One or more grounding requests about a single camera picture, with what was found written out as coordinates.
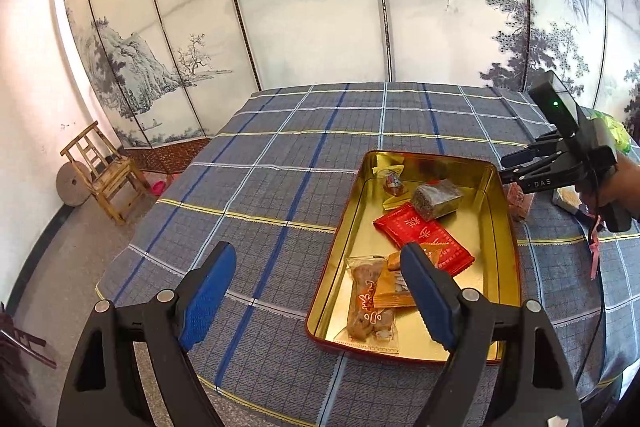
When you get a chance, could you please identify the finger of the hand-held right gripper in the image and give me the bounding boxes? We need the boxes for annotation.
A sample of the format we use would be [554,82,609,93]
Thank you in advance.
[501,132,568,168]
[497,152,583,195]

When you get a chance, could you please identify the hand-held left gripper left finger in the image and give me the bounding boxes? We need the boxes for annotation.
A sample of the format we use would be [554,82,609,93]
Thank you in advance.
[56,241,237,427]

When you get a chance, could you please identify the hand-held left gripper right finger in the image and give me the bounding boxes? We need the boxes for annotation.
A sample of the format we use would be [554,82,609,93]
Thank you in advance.
[399,242,585,427]

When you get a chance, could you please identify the pale yellow cracker packet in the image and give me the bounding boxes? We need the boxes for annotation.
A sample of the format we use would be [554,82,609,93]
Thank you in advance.
[552,186,583,212]

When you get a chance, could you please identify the orange packet with round cookie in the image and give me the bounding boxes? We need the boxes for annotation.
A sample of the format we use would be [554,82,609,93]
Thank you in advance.
[374,252,418,309]

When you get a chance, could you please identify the red patterned silver packet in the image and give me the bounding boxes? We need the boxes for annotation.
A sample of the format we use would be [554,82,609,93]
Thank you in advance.
[506,182,533,222]

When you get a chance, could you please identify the clear bag of orange snacks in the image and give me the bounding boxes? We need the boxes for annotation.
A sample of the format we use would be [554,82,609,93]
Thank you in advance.
[346,255,401,354]

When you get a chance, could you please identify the large red snack packet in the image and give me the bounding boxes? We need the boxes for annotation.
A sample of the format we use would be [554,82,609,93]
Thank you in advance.
[373,202,476,278]

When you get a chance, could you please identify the red tin box gold inside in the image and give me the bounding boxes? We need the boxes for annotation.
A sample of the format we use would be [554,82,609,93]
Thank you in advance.
[305,150,522,365]

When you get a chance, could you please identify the grey cake block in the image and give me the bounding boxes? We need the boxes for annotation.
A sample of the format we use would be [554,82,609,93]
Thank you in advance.
[411,179,463,222]

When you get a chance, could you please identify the yellow brown pastry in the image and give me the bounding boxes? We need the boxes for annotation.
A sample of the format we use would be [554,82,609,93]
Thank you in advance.
[374,164,407,210]

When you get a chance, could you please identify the person's right hand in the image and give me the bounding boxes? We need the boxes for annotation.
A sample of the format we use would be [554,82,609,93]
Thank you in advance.
[575,151,640,228]

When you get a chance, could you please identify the green snack bag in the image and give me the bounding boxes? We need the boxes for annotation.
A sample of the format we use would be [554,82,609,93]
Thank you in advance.
[587,111,632,152]

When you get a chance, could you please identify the blue plaid tablecloth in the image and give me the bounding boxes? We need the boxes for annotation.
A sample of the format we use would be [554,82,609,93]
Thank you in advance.
[95,82,640,427]

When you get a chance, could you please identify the bamboo chair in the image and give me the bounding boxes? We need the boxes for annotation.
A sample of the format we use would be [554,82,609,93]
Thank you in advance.
[60,121,151,225]

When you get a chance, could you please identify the round stone millstone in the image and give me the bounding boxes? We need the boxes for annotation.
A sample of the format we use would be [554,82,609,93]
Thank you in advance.
[55,162,93,208]

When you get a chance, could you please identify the dark wooden furniture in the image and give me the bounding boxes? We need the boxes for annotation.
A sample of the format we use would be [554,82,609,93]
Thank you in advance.
[0,302,57,370]

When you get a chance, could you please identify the ink landscape folding screen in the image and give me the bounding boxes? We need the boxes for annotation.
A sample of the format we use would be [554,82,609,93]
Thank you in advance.
[60,0,640,172]

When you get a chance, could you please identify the pink wrist strap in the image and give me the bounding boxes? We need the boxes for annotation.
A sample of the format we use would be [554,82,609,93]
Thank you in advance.
[587,212,601,280]

